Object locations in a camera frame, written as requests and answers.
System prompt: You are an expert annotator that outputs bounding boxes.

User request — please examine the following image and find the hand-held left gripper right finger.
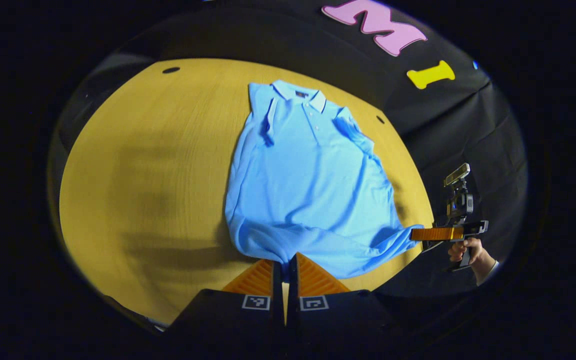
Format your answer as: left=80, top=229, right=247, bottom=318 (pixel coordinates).
left=287, top=252, right=409, bottom=346

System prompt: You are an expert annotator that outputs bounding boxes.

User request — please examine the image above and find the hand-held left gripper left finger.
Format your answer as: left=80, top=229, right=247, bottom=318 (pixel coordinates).
left=165, top=259, right=285, bottom=346

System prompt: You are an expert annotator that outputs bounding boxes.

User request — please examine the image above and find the light blue T-shirt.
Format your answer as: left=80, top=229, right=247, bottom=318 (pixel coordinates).
left=224, top=79, right=425, bottom=280

